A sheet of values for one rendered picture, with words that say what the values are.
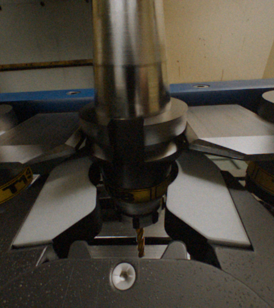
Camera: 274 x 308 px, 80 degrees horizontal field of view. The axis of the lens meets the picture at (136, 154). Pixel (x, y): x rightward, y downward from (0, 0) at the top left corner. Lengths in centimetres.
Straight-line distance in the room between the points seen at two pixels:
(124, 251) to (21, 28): 68
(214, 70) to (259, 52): 22
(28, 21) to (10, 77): 19
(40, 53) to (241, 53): 94
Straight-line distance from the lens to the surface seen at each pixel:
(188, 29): 104
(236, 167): 125
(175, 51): 103
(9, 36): 74
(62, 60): 66
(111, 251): 41
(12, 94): 20
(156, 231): 42
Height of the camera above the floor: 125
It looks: 31 degrees down
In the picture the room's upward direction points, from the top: 4 degrees counter-clockwise
